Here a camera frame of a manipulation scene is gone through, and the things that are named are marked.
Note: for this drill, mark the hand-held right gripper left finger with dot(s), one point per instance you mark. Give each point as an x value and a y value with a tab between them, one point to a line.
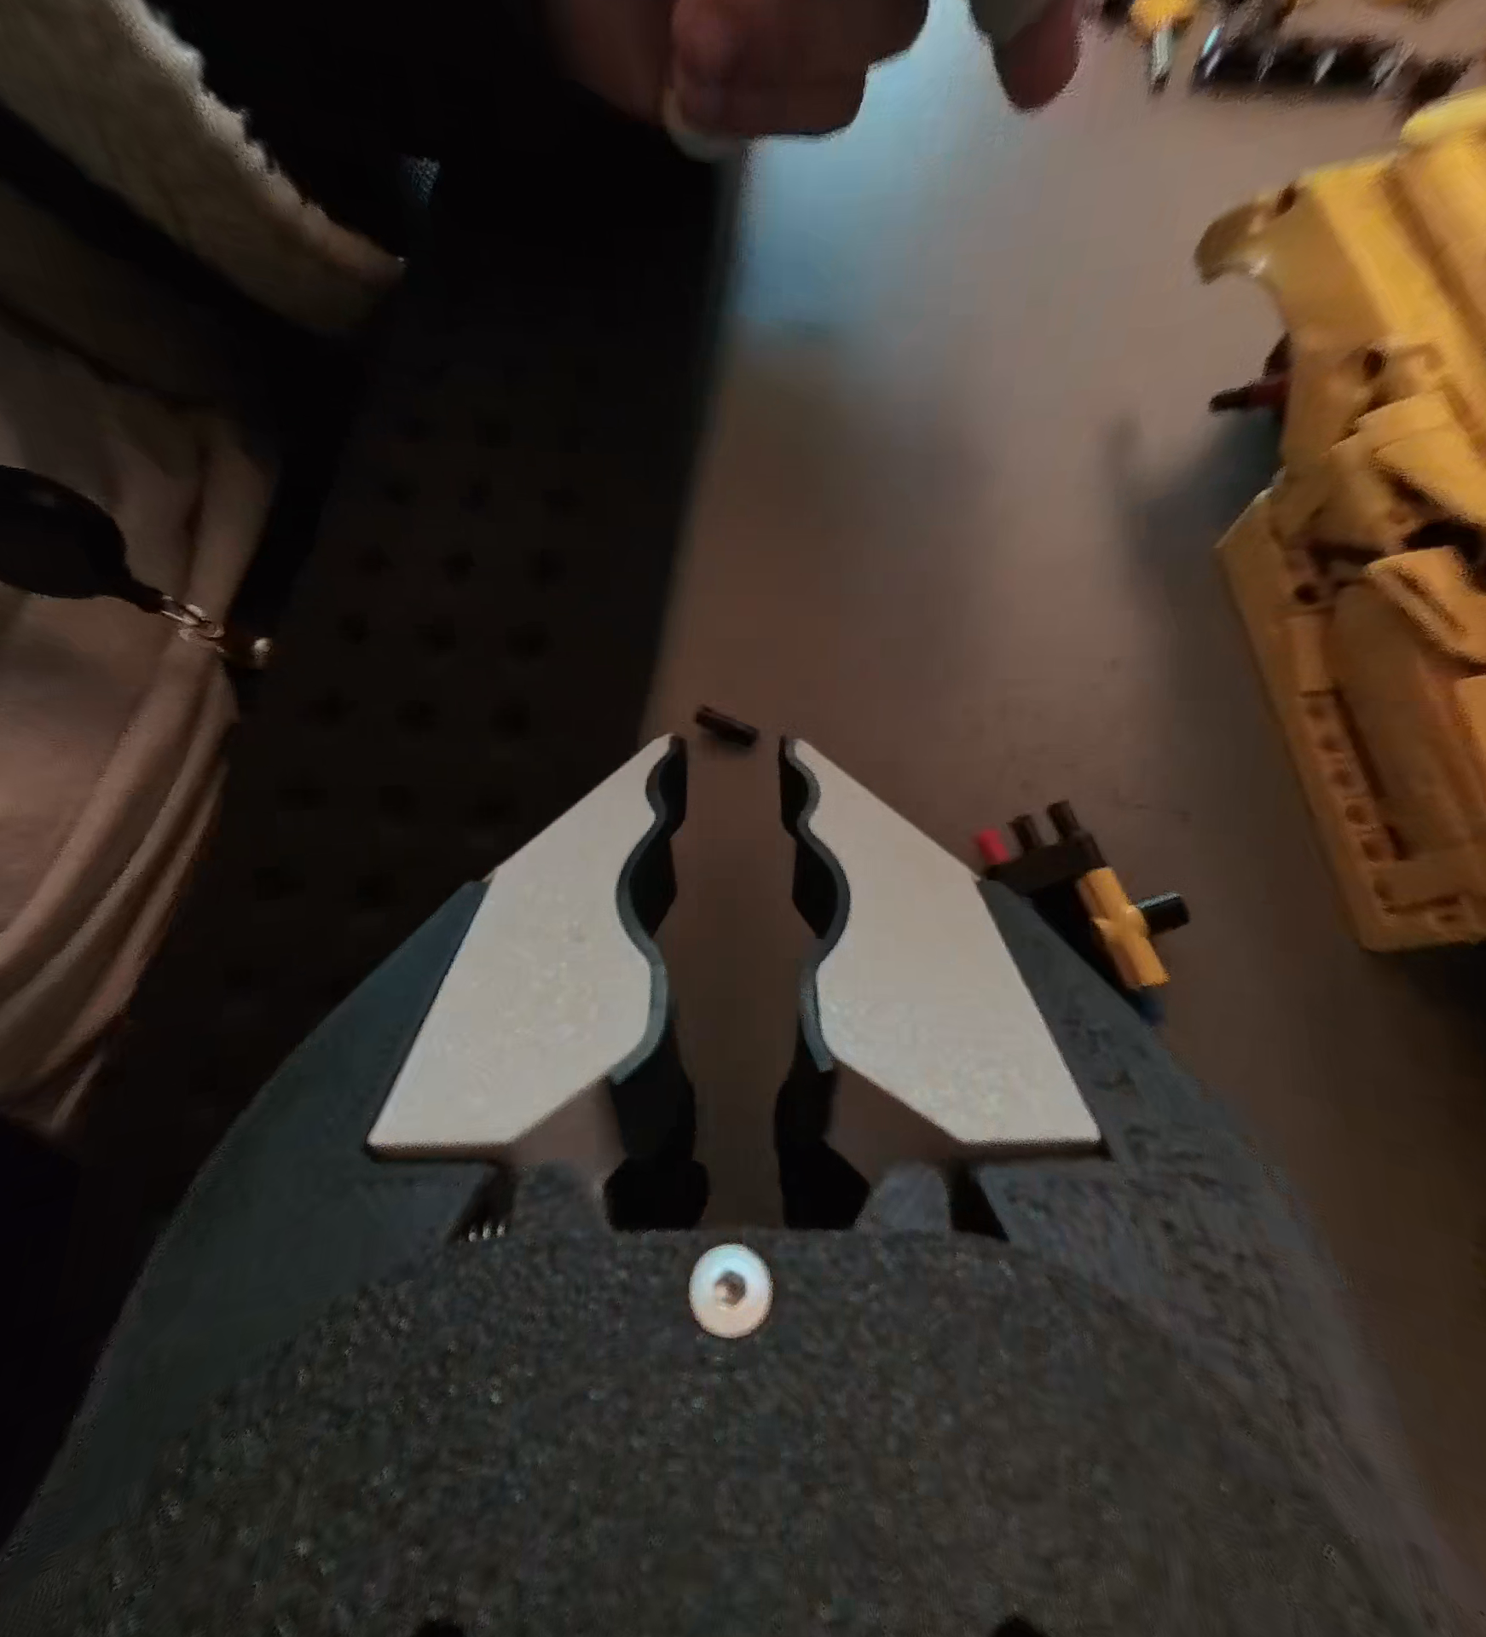
526	1010

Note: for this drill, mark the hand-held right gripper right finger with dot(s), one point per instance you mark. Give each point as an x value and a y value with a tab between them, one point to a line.
948	1010

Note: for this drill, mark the small black toy pin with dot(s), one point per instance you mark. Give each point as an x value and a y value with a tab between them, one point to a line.
726	725

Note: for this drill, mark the person's left hand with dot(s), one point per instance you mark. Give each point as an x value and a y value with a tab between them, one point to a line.
768	65

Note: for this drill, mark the red black toy axle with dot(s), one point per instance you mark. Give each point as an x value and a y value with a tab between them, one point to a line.
989	843

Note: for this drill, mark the yellow black toy connector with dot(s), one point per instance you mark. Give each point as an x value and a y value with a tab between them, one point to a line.
1101	896

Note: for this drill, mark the person's black trouser leg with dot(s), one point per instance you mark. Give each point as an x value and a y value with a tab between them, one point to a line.
500	512

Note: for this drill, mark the yellow toy brick car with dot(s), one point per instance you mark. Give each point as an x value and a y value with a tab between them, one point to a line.
1407	512

